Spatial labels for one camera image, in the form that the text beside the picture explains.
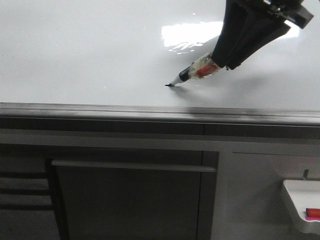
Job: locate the white glossy whiteboard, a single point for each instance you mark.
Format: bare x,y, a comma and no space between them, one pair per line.
125,52

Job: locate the dark whiteboard frame rail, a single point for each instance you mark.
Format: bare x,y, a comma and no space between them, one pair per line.
210,121

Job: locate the red marker in tray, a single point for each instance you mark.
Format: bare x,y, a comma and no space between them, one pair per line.
312,212

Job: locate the dark cabinet door panel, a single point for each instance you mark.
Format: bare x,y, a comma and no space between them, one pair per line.
131,201

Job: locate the white wall-mounted tray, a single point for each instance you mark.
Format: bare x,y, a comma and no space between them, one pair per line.
298,195

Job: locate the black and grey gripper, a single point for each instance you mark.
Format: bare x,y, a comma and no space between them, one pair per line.
247,28

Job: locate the black whiteboard marker with tape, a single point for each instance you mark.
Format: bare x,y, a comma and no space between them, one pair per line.
204,66

